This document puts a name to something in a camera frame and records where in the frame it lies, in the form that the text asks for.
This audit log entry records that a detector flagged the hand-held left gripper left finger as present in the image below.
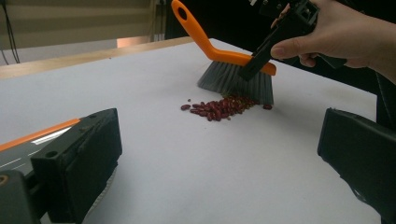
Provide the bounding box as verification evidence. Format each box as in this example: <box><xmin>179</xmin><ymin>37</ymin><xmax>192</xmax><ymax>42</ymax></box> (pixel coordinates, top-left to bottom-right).
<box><xmin>31</xmin><ymin>107</ymin><xmax>123</xmax><ymax>224</ymax></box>

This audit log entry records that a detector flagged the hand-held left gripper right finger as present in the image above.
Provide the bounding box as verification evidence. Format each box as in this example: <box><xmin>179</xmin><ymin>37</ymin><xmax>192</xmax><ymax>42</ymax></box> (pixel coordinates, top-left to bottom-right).
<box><xmin>317</xmin><ymin>107</ymin><xmax>396</xmax><ymax>224</ymax></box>

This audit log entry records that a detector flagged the orange brush with grey bristles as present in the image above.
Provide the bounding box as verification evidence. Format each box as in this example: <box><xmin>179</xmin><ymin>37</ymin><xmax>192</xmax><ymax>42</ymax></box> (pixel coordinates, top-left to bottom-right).
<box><xmin>170</xmin><ymin>0</ymin><xmax>277</xmax><ymax>105</ymax></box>

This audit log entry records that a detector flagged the group of red beans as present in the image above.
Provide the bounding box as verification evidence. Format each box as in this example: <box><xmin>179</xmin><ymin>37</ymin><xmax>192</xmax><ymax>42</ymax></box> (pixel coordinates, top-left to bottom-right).
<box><xmin>180</xmin><ymin>95</ymin><xmax>274</xmax><ymax>122</ymax></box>

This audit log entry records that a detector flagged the grey dustpan with orange edge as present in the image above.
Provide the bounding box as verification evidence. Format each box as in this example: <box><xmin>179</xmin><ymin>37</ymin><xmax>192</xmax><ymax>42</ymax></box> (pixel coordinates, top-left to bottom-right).
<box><xmin>0</xmin><ymin>118</ymin><xmax>118</xmax><ymax>220</ymax></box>

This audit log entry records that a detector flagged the wooden table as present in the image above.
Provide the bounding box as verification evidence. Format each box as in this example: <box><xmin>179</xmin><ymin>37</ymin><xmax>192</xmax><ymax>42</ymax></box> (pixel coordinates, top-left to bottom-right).
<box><xmin>0</xmin><ymin>35</ymin><xmax>194</xmax><ymax>80</ymax></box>

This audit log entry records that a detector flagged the white table cover sheet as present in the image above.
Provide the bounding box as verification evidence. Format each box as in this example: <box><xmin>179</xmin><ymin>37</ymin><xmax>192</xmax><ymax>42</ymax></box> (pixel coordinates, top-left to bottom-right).
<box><xmin>0</xmin><ymin>37</ymin><xmax>382</xmax><ymax>224</ymax></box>

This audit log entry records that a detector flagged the black hanging cable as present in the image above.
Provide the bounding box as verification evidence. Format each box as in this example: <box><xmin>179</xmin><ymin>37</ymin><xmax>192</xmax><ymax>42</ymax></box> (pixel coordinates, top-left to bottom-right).
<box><xmin>0</xmin><ymin>0</ymin><xmax>21</xmax><ymax>64</ymax></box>

